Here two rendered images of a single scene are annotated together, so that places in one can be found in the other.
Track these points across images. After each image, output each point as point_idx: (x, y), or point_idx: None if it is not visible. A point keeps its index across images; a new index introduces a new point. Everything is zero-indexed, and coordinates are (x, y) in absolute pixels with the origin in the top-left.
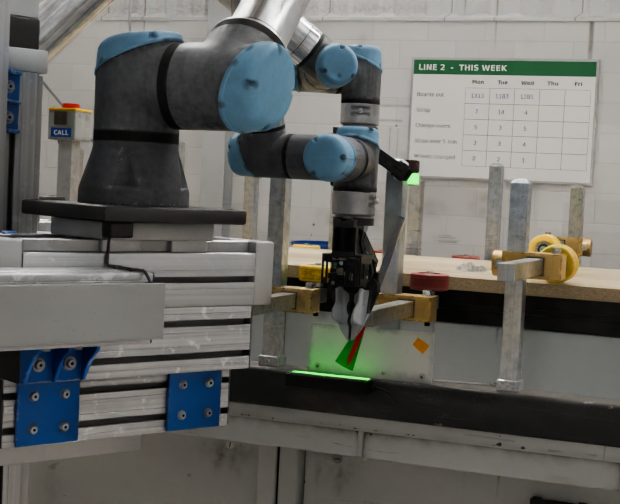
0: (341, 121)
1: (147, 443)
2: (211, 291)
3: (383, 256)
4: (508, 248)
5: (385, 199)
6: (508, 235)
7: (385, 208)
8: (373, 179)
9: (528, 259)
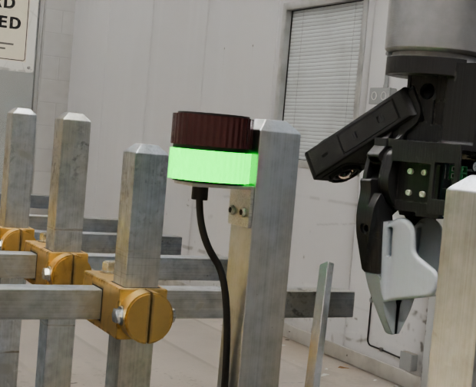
0: None
1: None
2: None
3: (277, 378)
4: (157, 282)
5: (292, 230)
6: (160, 257)
7: (289, 254)
8: None
9: (197, 288)
